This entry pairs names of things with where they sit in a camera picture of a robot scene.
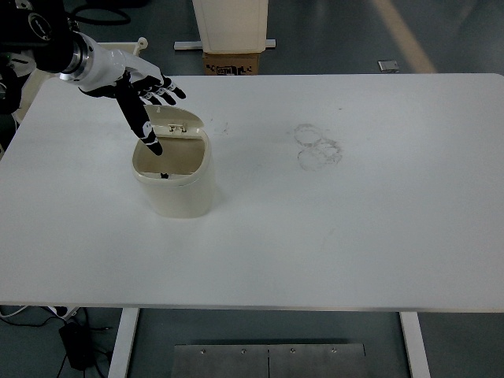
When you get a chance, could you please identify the white table leg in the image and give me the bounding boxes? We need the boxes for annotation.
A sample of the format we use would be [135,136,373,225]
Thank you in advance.
[398,311,432,378]
[106,307,141,378]

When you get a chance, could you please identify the grey metal plate with screws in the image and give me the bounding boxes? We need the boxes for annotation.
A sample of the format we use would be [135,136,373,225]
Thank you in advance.
[172,343,368,378]

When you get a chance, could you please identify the grey table base bar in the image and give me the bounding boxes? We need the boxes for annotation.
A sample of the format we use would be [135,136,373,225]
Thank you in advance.
[173,38,278,51]

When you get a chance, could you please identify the cream trash bin with lid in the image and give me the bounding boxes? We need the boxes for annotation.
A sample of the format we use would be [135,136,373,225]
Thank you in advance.
[132,102,218,219]

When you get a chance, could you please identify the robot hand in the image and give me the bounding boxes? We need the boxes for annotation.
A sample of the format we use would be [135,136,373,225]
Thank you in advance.
[77,33,187,158]

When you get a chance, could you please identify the black power adapter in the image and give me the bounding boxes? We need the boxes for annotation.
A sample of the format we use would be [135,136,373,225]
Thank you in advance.
[58,320,96,372]

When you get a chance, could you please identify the large cream plastic tub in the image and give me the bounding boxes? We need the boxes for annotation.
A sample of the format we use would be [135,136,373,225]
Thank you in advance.
[11,36,150,124]

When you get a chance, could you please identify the tall white plastic bin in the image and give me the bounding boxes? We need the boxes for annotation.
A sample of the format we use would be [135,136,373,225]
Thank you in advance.
[191,0,271,54]

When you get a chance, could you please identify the white power strip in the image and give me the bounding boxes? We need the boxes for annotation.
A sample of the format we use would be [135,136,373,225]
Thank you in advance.
[44,306,80,318]

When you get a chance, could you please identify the black cable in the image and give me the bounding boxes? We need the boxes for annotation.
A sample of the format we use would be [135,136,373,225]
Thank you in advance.
[0,306,116,378]

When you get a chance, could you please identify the white cable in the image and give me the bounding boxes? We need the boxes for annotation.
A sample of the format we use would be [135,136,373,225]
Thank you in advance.
[0,304,29,321]

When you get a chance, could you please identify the brown cardboard box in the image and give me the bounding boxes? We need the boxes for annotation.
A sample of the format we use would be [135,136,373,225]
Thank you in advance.
[202,51,261,76]

